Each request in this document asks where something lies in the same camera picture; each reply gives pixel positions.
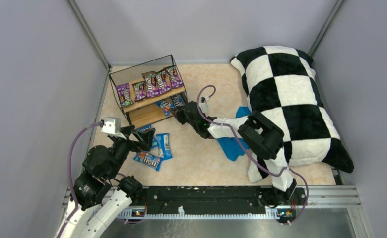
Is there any purple candy bag bottom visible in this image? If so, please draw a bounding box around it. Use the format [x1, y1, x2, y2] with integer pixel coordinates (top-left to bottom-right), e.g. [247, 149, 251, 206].
[132, 81, 146, 102]

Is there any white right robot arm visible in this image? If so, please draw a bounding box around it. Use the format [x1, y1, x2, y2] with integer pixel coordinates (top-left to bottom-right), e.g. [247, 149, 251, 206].
[171, 101, 297, 193]

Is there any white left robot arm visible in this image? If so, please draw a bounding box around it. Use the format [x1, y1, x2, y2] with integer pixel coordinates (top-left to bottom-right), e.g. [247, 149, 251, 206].
[55, 122, 155, 238]

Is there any blue candy bag back side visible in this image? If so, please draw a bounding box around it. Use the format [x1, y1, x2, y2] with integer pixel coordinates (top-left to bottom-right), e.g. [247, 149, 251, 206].
[156, 133, 173, 160]

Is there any blue cloth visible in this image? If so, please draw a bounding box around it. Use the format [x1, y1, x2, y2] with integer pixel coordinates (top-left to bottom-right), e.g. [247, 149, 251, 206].
[217, 106, 251, 161]

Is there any black white checkered pillow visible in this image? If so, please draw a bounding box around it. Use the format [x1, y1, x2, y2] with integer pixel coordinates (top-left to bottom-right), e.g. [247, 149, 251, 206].
[230, 46, 354, 173]

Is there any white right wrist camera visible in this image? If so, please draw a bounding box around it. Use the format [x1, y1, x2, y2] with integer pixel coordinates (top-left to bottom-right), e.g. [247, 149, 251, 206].
[199, 96, 210, 114]

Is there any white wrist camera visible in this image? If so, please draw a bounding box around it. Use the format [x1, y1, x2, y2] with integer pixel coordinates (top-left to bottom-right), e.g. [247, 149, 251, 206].
[199, 96, 210, 114]
[101, 117, 126, 139]

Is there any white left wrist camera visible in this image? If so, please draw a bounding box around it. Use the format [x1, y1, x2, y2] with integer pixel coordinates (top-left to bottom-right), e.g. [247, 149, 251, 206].
[101, 117, 126, 139]

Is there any wood and wire shelf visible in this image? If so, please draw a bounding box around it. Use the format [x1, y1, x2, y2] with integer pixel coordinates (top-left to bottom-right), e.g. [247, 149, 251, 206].
[109, 55, 188, 127]

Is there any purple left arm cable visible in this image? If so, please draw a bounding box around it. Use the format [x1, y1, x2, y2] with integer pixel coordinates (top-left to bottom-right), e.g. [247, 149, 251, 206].
[55, 122, 103, 238]

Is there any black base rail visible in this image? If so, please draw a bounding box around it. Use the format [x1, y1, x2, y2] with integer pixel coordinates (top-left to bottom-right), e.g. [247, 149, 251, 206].
[111, 185, 309, 216]

